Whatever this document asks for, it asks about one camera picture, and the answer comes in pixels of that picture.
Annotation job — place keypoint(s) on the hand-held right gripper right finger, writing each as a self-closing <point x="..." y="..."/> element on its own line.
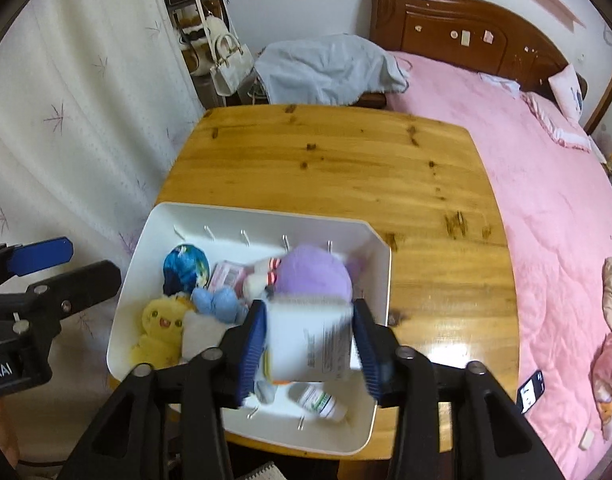
<point x="370" y="360"/>

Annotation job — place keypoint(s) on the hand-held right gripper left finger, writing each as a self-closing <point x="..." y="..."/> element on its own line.
<point x="251" y="355"/>

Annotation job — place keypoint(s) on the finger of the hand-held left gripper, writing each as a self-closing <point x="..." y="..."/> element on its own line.
<point x="76" y="285"/>
<point x="41" y="257"/>

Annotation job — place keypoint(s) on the white medicine box green print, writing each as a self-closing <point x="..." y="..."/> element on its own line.
<point x="306" y="345"/>

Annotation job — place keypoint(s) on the white plush toy blue ears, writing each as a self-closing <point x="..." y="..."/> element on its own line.
<point x="218" y="305"/>

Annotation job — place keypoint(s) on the white medicine bottle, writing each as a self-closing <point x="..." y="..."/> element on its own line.
<point x="318" y="400"/>

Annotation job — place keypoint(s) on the small white pink box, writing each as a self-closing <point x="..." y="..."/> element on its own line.
<point x="226" y="275"/>

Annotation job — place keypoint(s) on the yellow chick plush toy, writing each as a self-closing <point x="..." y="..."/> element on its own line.
<point x="161" y="330"/>

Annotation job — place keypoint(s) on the purple plush toy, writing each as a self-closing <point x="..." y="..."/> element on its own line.
<point x="311" y="275"/>

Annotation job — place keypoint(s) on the blue round plush toy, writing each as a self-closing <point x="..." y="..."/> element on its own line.
<point x="186" y="267"/>

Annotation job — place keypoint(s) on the white plastic bin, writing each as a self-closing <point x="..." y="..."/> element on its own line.
<point x="316" y="245"/>

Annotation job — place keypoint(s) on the white red-striped plush toy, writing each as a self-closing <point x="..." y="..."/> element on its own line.
<point x="263" y="275"/>

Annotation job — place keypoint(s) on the spiral notebook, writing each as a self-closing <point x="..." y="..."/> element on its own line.
<point x="261" y="472"/>

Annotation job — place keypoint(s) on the white patterned curtain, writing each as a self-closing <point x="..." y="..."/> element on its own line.
<point x="86" y="110"/>

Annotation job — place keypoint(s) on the black smartphone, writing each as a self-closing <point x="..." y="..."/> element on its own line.
<point x="530" y="391"/>

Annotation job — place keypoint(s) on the pink bed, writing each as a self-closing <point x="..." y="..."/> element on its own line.
<point x="535" y="220"/>

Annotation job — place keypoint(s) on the small white card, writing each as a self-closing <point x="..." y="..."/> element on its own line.
<point x="586" y="440"/>

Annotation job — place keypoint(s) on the pink plush toy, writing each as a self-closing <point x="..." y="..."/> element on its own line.
<point x="610" y="360"/>

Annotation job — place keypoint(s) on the fluffy brown white bag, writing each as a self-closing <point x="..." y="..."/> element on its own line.
<point x="198" y="40"/>

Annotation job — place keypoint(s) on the grey cloth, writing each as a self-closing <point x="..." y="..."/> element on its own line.
<point x="331" y="70"/>

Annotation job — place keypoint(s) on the pink white pillow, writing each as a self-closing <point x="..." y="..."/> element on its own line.
<point x="565" y="92"/>

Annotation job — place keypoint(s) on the brown wooden headboard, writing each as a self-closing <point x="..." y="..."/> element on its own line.
<point x="435" y="25"/>

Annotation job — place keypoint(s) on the pink wall shelf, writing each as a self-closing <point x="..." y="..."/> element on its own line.
<point x="555" y="4"/>

